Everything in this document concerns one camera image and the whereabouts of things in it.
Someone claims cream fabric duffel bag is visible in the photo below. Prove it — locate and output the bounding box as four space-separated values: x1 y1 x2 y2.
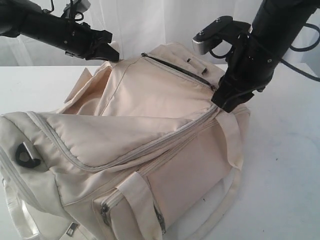
0 43 250 240

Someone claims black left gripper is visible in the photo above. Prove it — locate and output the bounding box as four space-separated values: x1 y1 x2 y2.
59 21 119 62

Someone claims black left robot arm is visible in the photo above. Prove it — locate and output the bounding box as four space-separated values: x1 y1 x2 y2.
0 0 120 62

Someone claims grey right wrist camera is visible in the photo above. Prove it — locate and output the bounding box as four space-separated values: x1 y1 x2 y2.
192 16 233 55

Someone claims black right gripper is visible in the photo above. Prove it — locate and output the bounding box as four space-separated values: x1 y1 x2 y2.
211 21 280 113

